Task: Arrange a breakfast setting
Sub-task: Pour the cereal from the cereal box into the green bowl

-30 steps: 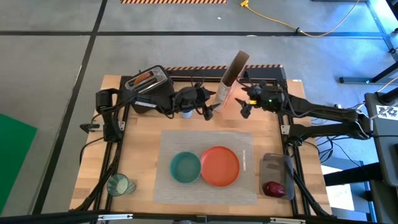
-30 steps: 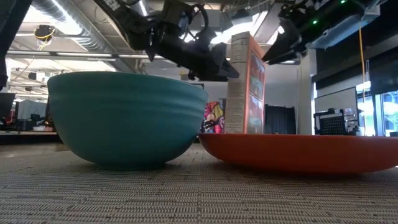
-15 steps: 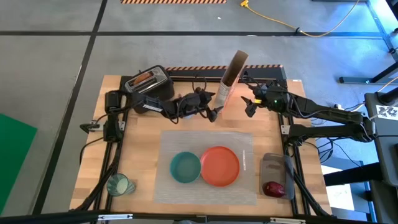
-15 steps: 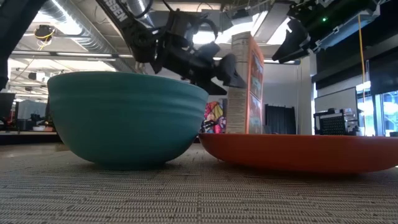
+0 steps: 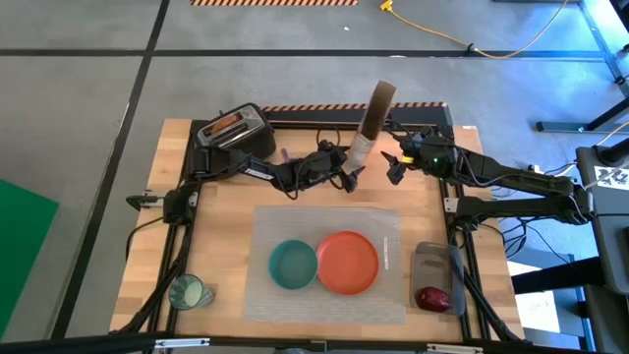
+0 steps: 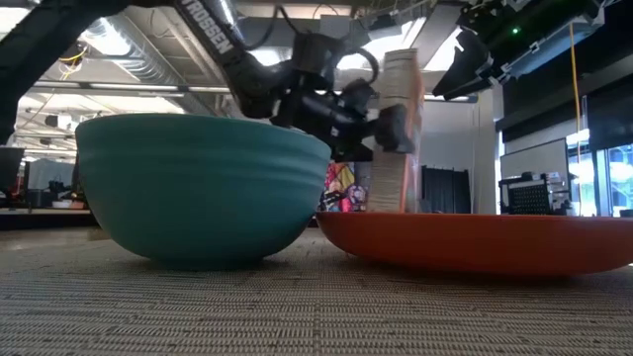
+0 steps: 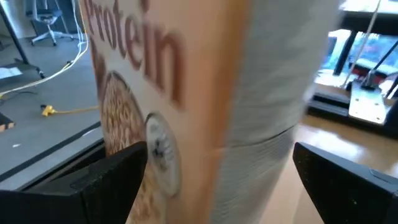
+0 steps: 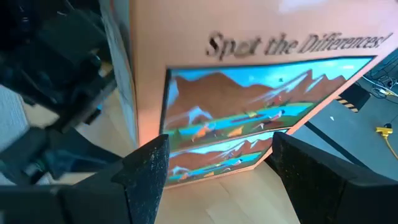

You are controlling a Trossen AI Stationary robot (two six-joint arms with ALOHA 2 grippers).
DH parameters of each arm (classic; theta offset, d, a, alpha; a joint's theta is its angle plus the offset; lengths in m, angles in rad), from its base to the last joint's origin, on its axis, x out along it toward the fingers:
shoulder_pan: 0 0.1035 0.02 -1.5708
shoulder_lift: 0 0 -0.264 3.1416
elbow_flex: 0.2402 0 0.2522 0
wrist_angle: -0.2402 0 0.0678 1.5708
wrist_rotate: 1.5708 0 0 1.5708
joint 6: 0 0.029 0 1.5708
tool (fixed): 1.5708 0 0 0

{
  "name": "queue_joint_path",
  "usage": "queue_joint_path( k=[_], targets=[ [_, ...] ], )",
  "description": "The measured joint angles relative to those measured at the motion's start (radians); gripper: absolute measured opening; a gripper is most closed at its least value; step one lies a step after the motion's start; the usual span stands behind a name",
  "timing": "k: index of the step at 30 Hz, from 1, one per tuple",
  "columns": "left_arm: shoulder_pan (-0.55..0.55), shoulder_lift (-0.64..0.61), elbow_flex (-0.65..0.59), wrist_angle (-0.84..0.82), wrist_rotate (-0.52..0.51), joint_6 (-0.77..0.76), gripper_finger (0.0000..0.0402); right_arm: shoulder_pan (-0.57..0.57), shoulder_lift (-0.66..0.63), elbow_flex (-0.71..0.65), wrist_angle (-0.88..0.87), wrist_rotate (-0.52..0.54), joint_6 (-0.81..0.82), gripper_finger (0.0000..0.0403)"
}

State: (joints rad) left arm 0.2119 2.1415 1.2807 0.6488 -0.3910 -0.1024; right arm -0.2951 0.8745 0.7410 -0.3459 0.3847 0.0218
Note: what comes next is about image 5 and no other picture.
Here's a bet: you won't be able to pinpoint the black bar with silver brackets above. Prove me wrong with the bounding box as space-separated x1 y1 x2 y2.
0 329 629 354

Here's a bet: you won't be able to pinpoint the orange plate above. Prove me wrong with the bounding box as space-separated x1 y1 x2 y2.
316 230 380 297

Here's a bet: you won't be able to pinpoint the black and silver toaster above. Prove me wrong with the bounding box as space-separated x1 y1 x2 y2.
193 102 276 161

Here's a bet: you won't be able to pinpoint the green floor mat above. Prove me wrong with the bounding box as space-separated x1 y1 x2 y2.
0 179 60 340

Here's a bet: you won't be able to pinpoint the dark red apple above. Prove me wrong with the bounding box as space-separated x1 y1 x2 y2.
415 286 451 314

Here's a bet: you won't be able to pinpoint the white marked paper sheet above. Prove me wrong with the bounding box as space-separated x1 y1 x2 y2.
593 165 629 192

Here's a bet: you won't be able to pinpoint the black cable bundle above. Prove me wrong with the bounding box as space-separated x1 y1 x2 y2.
484 215 571 265

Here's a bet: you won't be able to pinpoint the orange black hazard tape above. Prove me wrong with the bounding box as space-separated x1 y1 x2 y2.
259 101 448 113

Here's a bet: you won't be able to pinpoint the metal stand legs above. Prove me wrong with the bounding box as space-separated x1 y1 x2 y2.
535 0 629 134

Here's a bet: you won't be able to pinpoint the yellow extension cable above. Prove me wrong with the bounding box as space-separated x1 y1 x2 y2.
378 0 571 61

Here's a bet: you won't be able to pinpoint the grey woven placemat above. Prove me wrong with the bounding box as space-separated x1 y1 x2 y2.
244 206 408 325

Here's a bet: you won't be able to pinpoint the grey cart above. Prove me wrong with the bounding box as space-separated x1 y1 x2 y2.
574 145 629 354

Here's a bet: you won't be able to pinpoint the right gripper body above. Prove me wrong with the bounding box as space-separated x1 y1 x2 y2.
400 131 461 178

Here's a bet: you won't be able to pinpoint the brown toast slice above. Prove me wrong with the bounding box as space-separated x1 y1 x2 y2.
210 113 243 135

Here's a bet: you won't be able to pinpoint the orange cereal box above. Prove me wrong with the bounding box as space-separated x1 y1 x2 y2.
342 80 398 174

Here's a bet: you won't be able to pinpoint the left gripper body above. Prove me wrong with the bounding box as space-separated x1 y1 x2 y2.
294 146 349 191

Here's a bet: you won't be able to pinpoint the teal bowl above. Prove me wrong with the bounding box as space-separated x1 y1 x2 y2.
267 239 319 291

